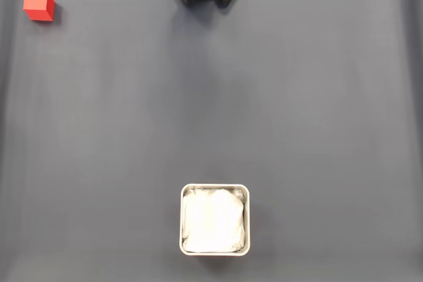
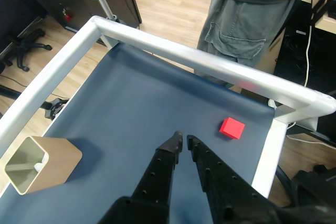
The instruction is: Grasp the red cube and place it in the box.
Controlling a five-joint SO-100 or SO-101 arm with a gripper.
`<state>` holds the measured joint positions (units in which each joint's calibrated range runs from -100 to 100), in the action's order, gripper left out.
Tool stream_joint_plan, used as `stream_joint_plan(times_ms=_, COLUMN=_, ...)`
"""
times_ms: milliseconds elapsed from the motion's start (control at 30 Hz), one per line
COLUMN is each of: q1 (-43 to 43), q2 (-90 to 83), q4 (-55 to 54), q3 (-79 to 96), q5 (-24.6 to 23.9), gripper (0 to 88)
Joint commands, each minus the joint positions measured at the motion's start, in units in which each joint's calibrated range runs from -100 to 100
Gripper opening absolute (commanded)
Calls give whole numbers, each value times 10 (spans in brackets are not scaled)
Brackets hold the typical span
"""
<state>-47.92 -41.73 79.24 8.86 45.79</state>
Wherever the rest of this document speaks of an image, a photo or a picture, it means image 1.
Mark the red cube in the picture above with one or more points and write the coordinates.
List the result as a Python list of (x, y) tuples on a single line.
[(36, 3)]

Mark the dark blue table mat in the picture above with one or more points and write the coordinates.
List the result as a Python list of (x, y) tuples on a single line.
[(297, 97)]

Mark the square metal box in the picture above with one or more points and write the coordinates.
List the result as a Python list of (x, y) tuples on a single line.
[(181, 219)]

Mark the white tissue paper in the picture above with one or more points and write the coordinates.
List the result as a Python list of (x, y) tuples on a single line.
[(211, 219)]

